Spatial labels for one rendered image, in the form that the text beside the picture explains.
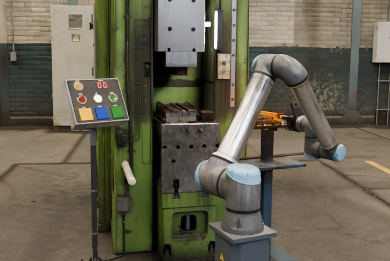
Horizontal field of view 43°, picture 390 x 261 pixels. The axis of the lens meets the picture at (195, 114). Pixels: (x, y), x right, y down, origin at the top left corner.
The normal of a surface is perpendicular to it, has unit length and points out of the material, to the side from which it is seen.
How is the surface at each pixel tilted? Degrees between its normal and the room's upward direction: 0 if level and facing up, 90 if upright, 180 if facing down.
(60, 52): 90
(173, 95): 90
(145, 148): 90
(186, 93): 90
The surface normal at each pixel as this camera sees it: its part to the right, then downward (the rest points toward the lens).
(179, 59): 0.22, 0.13
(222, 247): -0.90, 0.04
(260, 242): 0.44, 0.12
